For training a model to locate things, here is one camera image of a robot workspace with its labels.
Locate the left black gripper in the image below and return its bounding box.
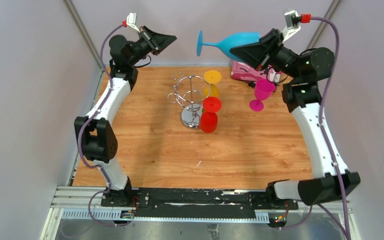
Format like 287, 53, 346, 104
127, 26, 176, 67

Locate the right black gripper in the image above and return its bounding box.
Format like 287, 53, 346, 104
230, 28, 303, 82

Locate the blue wine glass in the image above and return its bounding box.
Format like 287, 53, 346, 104
196, 30, 260, 62

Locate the pink wine glass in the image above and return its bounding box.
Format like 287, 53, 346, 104
249, 78, 275, 112

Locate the yellow wine glass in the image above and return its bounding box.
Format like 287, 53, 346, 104
203, 70, 222, 98

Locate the chrome wine glass rack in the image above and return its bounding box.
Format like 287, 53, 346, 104
167, 71, 210, 130

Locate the red wine glass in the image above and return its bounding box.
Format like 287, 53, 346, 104
199, 96, 222, 133

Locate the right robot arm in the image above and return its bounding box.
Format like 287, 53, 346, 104
229, 29, 361, 209

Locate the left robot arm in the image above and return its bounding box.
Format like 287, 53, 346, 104
74, 24, 177, 207

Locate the pink camouflage cloth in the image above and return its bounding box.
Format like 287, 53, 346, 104
230, 60, 282, 92

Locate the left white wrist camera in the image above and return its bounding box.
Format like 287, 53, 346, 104
122, 12, 141, 33

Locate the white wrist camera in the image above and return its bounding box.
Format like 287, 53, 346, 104
122, 12, 141, 33
281, 9, 312, 43

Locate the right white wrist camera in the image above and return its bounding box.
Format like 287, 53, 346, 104
281, 9, 312, 43

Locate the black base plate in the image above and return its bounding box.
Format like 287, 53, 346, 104
101, 187, 299, 220

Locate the aluminium frame rail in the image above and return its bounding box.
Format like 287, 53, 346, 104
40, 186, 361, 240

